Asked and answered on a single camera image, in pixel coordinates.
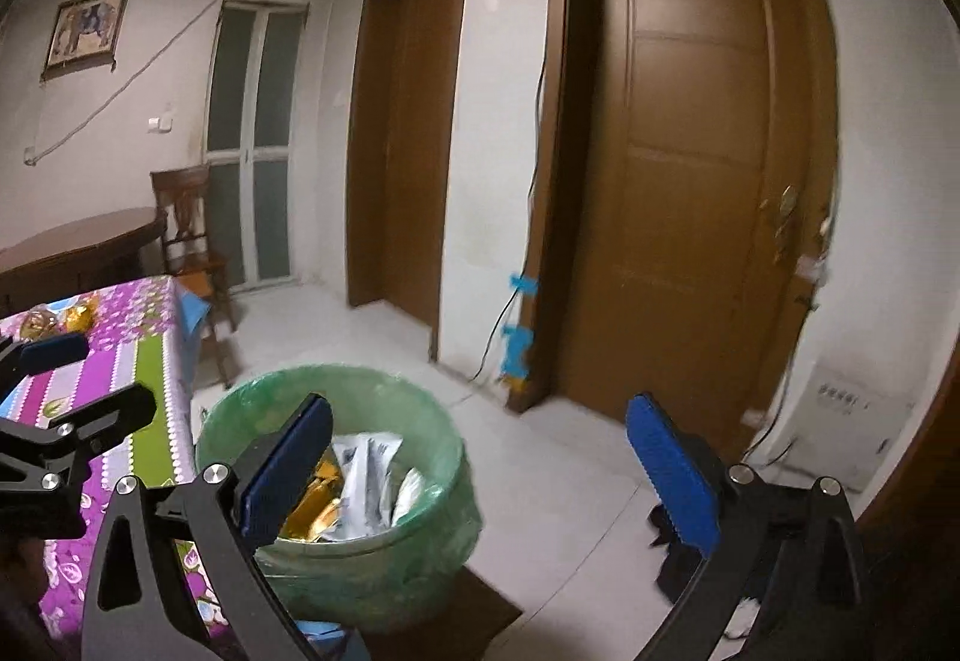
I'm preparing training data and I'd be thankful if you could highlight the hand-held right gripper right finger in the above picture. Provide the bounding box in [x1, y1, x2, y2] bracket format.
[625, 393, 867, 661]

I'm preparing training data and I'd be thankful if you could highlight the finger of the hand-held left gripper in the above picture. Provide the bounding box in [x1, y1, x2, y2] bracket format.
[0, 331, 91, 401]
[0, 382, 158, 482]

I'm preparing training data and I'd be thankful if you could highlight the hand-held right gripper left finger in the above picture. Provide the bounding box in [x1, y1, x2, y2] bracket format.
[81, 393, 335, 661]

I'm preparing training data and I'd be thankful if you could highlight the gold foil packet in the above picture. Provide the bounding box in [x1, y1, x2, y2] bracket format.
[281, 455, 347, 543]

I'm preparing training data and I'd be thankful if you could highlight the white packet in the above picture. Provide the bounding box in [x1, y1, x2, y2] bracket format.
[330, 432, 428, 542]

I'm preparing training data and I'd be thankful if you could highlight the green lined bin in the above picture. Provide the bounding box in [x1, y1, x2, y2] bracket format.
[193, 365, 481, 632]

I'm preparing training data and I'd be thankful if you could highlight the bun in clear wrapper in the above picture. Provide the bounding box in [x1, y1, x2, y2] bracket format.
[19, 308, 61, 341]

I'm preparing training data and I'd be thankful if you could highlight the purple green printed tablecloth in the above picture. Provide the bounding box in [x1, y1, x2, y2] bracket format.
[0, 275, 226, 647]

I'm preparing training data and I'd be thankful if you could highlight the dark wooden dining table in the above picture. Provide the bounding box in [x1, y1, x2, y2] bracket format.
[0, 207, 170, 317]

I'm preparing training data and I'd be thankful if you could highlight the dark cloth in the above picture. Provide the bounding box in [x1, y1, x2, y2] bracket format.
[646, 500, 721, 598]

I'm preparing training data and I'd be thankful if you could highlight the blue plastic item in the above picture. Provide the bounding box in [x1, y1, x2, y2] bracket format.
[296, 620, 361, 661]

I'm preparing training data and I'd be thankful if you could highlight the white appliance box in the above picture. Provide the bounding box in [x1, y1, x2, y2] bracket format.
[739, 361, 920, 489]

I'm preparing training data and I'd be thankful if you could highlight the wooden chair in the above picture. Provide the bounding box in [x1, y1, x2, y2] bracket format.
[150, 164, 239, 388]

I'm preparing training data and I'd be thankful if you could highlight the brown floor mat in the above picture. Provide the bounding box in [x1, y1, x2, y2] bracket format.
[367, 563, 522, 661]

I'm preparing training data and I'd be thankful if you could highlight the frosted glass double door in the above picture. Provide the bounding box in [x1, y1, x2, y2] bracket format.
[202, 0, 310, 293]

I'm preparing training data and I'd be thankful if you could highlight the floor power cable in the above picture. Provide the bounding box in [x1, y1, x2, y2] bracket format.
[471, 68, 552, 399]

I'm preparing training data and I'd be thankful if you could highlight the wall cable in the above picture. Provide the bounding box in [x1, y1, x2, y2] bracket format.
[26, 0, 226, 167]

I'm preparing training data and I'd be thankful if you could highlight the brown wooden door with handle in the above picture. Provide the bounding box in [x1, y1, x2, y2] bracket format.
[525, 0, 841, 459]

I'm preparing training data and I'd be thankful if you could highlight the framed wall picture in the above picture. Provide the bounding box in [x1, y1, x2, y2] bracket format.
[41, 0, 132, 81]

